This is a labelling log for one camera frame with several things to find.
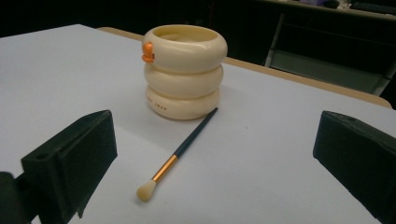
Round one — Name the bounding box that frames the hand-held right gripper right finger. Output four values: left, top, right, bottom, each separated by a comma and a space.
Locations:
312, 110, 396, 224

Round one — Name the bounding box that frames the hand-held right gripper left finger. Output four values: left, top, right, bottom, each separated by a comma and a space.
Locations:
21, 109, 119, 224

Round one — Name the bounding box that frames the cream ringed duck brush holder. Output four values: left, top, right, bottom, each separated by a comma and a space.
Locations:
141, 24, 229, 121

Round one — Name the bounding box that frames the grey metal shelf rack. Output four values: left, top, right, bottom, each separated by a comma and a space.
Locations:
264, 0, 396, 97

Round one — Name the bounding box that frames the black keyboard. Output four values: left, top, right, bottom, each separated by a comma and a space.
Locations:
349, 1, 396, 16

